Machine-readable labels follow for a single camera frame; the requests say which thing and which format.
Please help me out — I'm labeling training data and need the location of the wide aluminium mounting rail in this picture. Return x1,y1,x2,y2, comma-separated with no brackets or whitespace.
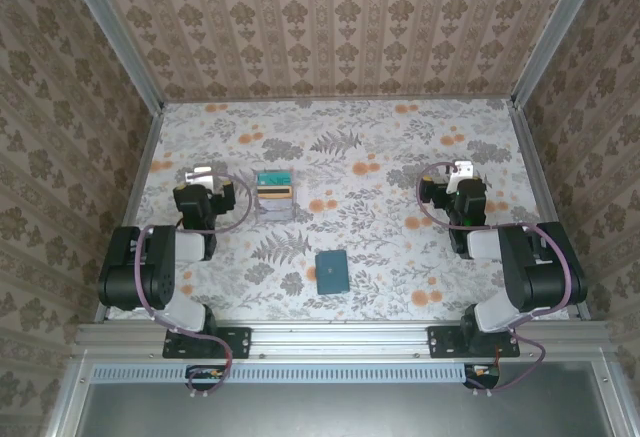
74,320,614,364

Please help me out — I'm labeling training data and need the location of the teal leather card holder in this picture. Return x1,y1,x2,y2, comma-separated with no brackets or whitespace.
314,250,349,296

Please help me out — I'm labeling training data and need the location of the pale slotted cable duct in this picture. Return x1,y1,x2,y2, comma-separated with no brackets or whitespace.
92,362,466,385

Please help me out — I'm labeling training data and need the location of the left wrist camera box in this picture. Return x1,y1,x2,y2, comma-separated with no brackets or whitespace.
184,165,215,189

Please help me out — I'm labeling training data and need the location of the aluminium corner post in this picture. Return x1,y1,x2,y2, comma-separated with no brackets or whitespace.
510,0,610,108
59,0,166,112

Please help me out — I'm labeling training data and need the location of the pale printed credit card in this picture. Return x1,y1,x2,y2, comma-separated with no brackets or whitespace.
258,197,293,222

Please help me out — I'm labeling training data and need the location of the aluminium frame rail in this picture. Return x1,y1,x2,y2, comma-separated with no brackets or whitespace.
509,99,592,322
93,104,166,323
162,94,516,106
592,356,632,437
45,356,94,437

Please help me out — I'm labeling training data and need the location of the clear tray with sponges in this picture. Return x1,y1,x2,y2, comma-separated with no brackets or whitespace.
253,170,297,225

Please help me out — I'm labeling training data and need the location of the wired connector socket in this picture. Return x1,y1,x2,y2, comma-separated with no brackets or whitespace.
463,362,502,391
185,364,227,392

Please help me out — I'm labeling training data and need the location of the teal credit card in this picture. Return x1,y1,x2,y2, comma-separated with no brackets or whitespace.
256,172,293,188

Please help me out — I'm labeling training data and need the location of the grey metal sheet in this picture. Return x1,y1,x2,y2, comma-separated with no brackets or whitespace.
74,381,619,437

